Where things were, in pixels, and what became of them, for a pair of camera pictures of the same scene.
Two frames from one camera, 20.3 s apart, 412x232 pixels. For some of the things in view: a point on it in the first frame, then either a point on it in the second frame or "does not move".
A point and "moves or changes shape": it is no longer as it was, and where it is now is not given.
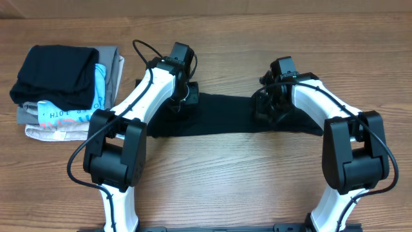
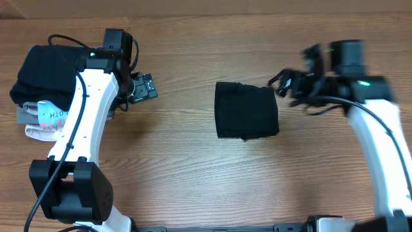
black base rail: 291,227 does not move
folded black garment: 61,77 does not move
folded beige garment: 74,133 does not move
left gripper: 194,96 → 145,87
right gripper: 261,112 → 296,93
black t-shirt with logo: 221,114 moves or changes shape
